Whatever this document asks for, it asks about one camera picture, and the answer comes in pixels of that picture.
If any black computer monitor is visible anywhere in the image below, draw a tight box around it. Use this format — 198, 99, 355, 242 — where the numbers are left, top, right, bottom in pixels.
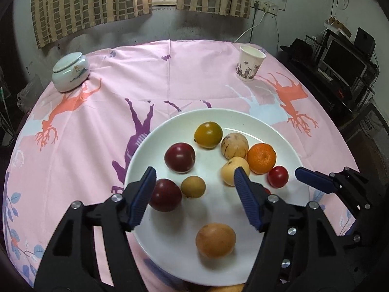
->
318, 38, 370, 84

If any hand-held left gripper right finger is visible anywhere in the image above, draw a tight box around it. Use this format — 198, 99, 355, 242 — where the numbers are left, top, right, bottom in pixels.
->
233, 167, 354, 292

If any white oval plate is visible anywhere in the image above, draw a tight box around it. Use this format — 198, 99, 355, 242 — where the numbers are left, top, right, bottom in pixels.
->
124, 109, 310, 287

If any yellow-green tomato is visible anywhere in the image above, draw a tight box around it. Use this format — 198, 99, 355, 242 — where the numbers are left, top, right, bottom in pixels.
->
194, 122, 223, 149

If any orange tangerine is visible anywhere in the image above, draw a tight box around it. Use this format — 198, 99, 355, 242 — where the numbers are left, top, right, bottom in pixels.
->
246, 143, 277, 175

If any orange-brown round fruit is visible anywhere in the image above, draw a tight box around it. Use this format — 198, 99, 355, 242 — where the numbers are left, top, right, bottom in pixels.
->
195, 223, 237, 258

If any small yellow-green fruit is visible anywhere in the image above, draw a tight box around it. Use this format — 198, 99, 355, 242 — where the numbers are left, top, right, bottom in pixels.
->
181, 175, 206, 199

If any pink printed tablecloth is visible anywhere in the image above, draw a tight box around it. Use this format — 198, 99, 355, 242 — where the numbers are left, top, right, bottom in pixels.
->
1, 39, 359, 292

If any white wall power strip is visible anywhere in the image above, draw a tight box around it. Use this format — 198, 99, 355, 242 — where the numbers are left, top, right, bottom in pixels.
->
254, 1, 279, 15

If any wide striped brown curtain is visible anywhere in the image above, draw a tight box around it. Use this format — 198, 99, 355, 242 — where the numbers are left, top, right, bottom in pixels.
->
30, 0, 152, 49

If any white ceramic lidded jar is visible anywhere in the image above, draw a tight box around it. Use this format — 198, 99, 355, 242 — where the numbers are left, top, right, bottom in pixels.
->
52, 52, 90, 92

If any striped pepino melon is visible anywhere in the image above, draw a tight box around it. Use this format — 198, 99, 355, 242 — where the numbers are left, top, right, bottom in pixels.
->
221, 133, 249, 160

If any dark red plum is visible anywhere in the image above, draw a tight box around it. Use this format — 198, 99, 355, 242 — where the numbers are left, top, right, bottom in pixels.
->
164, 142, 196, 172
148, 178, 183, 212

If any clear plastic bag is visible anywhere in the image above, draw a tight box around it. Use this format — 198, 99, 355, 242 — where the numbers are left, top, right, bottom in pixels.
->
17, 76, 43, 113

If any pale yellow round fruit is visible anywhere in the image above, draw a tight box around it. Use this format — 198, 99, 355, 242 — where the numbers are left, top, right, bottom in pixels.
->
221, 157, 250, 186

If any black computer desk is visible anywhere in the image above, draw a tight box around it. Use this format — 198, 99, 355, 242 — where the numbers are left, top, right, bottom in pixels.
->
280, 52, 380, 128

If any white power cable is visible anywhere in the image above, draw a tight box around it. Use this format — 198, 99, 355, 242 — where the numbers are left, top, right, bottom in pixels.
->
234, 9, 268, 45

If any tan cardboard box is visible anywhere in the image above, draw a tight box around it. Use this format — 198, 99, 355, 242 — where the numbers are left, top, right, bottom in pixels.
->
325, 17, 351, 37

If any black speaker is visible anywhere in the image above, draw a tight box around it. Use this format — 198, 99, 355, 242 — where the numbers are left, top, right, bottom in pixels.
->
355, 27, 376, 57

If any printed paper cup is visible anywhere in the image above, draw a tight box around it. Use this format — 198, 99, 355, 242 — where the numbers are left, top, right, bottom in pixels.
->
235, 45, 266, 82

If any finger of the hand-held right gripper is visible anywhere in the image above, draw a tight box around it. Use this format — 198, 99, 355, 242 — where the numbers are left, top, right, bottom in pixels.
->
295, 167, 389, 247

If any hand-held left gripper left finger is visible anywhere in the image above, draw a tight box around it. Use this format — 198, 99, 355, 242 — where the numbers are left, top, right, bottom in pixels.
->
34, 166, 157, 292

